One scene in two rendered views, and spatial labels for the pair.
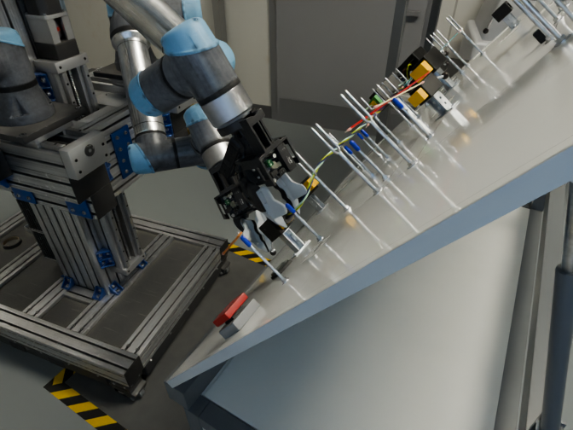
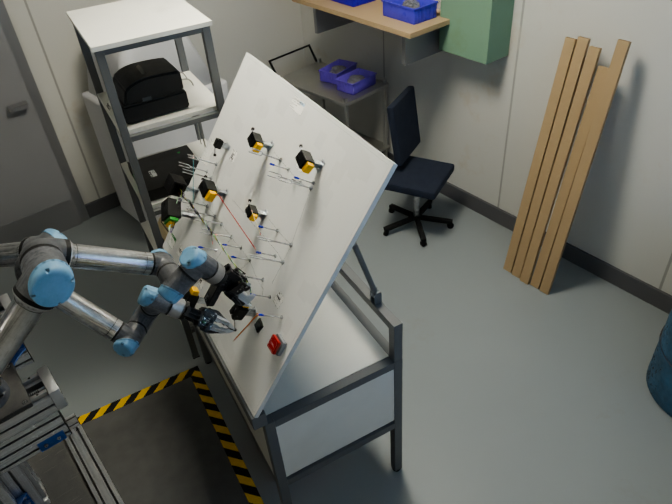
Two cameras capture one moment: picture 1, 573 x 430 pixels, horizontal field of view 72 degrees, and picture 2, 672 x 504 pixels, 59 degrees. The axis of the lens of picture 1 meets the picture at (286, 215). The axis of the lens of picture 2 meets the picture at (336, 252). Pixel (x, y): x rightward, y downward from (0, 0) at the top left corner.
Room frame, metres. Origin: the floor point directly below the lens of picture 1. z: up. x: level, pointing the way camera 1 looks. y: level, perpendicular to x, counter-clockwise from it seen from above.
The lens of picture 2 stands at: (-0.57, 1.12, 2.61)
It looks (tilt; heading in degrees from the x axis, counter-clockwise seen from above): 39 degrees down; 304
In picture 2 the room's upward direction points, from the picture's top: 5 degrees counter-clockwise
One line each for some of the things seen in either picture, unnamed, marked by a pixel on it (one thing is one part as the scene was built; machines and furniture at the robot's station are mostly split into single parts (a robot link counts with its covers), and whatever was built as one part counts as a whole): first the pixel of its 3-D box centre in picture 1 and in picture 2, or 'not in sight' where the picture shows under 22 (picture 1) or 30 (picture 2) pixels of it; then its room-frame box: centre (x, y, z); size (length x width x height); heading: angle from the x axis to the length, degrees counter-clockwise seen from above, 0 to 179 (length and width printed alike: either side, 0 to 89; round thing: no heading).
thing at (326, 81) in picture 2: not in sight; (331, 116); (1.88, -2.65, 0.45); 0.93 x 0.54 x 0.90; 161
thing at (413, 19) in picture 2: not in sight; (409, 8); (1.05, -2.35, 1.47); 0.30 x 0.21 x 0.10; 159
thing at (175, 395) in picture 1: (310, 235); (206, 322); (0.93, -0.07, 0.83); 1.18 x 0.06 x 0.06; 149
